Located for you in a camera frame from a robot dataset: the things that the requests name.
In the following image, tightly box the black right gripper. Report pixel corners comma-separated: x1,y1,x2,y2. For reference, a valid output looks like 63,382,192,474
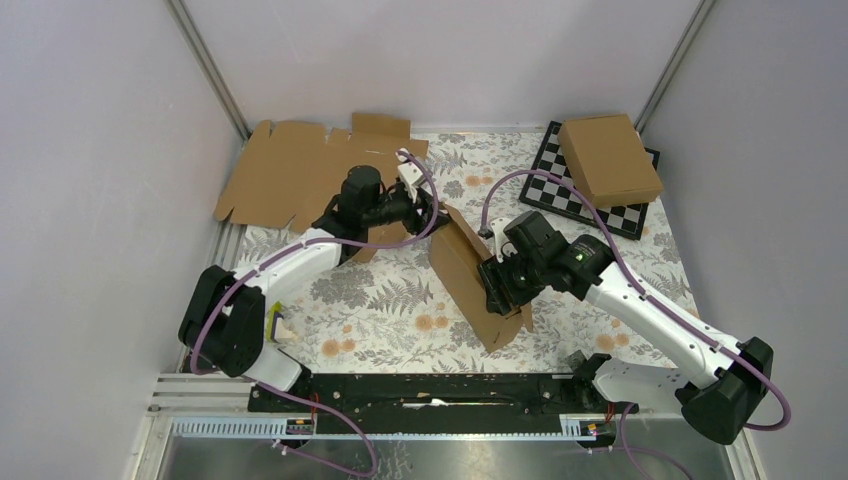
476,247,547,316

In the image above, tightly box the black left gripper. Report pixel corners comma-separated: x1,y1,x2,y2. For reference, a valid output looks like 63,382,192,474
363,185,450,238

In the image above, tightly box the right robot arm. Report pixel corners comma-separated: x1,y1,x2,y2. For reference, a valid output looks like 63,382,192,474
478,211,774,445

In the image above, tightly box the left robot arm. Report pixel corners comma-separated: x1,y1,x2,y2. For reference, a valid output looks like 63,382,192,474
178,160,448,411

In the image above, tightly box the closed brown cardboard box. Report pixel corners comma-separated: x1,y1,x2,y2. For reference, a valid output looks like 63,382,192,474
557,114,664,209

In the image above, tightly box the black white chessboard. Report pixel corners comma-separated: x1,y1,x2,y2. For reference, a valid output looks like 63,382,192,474
518,120,662,241

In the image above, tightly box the floral patterned table mat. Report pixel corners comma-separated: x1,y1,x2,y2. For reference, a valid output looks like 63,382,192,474
277,132,671,373

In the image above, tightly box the flat cardboard sheet stack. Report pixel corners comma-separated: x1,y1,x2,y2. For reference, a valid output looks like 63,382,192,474
213,112,429,233

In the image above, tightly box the small green purple block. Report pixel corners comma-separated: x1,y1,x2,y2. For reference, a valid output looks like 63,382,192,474
264,302,297,343

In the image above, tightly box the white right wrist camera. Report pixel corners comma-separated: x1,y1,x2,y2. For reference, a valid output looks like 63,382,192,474
478,218,517,263

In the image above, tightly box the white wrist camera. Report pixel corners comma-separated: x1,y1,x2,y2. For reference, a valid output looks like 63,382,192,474
396,148,425,204
478,218,517,263

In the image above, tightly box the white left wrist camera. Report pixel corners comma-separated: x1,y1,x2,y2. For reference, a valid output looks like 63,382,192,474
396,148,425,204

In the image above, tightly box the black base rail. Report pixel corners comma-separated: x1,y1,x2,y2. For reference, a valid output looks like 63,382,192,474
248,373,626,435

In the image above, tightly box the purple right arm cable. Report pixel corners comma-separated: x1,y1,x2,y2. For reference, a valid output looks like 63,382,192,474
478,169,793,480

